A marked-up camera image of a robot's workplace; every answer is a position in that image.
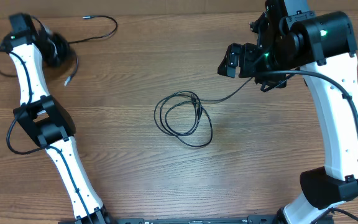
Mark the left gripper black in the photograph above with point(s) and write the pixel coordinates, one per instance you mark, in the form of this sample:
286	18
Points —
64	48

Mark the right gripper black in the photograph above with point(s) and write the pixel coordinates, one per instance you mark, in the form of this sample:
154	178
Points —
232	63

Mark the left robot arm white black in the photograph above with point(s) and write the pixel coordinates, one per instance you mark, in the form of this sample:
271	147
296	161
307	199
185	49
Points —
43	118

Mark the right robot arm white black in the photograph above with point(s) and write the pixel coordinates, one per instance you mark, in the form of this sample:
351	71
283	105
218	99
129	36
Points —
293	40

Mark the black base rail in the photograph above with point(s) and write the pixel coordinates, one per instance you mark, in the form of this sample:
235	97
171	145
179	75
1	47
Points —
251	219

